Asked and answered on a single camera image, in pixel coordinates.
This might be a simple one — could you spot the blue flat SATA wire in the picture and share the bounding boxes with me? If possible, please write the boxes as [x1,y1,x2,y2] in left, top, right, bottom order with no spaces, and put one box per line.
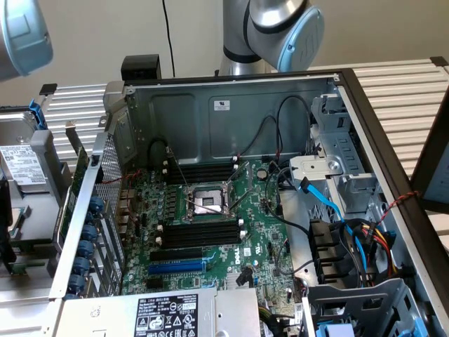
[297,177,373,278]

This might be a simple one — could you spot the black camera cable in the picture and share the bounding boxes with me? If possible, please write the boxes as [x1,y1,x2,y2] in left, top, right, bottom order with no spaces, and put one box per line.
[161,0,177,78]

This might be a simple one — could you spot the low black wire loop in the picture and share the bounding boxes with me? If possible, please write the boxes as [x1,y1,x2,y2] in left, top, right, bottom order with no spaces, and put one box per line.
[244,115,279,156]

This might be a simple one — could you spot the long black wire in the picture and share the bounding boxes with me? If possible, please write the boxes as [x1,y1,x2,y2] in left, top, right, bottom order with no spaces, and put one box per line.
[264,168,313,234]

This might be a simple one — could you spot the grey hard drive tray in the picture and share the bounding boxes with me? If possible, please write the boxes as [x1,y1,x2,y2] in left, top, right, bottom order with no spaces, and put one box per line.
[0,105,71,292]

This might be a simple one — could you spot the dark framed side panel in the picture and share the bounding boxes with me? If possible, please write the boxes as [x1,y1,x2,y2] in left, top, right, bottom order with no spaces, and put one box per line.
[409,101,449,213]

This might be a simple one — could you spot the black box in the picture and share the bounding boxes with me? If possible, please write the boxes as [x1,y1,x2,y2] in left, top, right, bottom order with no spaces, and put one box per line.
[120,54,163,84]

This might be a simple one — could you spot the silver power supply with label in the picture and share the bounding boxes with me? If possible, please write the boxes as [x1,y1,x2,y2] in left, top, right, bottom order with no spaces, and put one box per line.
[52,286,262,337]

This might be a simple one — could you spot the thick black wire loop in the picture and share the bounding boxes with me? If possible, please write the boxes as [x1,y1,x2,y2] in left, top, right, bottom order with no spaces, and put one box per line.
[148,137,170,173]

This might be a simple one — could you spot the yellow black supply wires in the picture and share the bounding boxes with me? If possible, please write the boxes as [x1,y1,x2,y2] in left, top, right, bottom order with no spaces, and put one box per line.
[258,303,281,337]

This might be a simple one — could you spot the white case label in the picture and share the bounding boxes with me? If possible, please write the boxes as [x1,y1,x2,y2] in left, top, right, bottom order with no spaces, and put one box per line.
[209,98,233,112]

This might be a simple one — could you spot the blue expansion slot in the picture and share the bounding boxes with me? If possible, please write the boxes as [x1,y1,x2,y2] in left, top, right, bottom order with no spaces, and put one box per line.
[147,260,205,277]

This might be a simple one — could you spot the blue disk caddy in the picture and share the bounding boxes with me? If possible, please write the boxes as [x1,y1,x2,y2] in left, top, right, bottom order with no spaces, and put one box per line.
[315,322,356,337]

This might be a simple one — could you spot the blue plastic clip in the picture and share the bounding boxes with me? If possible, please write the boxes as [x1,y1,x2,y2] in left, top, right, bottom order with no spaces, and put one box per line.
[28,99,48,131]

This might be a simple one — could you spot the tall black wire loop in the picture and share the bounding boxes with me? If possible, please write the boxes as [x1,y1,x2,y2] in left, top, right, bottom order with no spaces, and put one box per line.
[275,94,312,159]

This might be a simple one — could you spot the thin red wire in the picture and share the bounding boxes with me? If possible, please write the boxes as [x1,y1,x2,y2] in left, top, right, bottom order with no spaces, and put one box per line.
[96,168,144,185]

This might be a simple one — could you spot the open grey PC case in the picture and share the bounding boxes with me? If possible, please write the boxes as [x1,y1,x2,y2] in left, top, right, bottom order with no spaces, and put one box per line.
[48,68,449,337]

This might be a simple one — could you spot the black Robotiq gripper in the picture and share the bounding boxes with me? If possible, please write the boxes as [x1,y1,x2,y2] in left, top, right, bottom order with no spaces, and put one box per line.
[0,177,17,276]

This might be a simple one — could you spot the coloured power wire bundle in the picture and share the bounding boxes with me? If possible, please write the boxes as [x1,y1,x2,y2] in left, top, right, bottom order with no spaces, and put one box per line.
[352,218,399,282]

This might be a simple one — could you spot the CPU socket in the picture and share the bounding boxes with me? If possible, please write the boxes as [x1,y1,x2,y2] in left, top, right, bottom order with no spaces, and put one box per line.
[180,182,236,224]

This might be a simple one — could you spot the metal rear port block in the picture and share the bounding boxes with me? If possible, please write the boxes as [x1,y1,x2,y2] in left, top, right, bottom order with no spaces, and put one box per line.
[116,188,138,235]

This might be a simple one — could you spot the small silver heatsink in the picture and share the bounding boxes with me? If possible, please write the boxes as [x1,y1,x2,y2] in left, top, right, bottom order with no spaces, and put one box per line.
[225,272,246,289]

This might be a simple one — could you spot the green graphics card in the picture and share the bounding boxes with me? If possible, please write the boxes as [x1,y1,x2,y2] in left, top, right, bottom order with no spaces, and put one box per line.
[58,121,91,246]

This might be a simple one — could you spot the silver CPU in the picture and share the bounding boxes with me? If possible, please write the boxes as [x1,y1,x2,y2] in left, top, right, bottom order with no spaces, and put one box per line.
[8,206,32,242]

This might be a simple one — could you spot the silver hard disk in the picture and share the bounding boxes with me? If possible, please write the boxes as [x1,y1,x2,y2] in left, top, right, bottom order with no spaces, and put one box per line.
[0,111,50,193]

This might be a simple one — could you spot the silver optical drive bay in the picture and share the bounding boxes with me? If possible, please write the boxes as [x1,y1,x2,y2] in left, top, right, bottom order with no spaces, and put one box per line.
[289,93,380,216]

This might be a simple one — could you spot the black RAM slot bank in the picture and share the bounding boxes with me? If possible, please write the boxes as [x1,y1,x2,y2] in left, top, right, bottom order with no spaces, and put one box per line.
[156,218,246,249]
[162,157,241,186]

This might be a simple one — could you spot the green Dell motherboard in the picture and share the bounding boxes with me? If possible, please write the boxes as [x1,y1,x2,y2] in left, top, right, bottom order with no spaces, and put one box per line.
[121,159,296,298]

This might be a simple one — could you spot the grey metal disk bay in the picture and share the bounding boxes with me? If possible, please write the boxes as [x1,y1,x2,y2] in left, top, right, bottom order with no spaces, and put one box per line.
[302,277,431,337]

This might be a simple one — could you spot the black board connector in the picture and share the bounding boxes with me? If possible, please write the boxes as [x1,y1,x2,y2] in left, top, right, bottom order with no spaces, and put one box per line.
[235,265,254,287]

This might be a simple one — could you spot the thin metal locking lever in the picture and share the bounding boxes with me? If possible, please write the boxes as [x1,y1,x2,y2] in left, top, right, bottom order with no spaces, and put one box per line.
[166,145,193,189]
[185,198,227,216]

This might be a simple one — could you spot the red black twisted wire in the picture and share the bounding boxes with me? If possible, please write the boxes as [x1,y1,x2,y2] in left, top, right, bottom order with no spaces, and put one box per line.
[375,190,421,225]

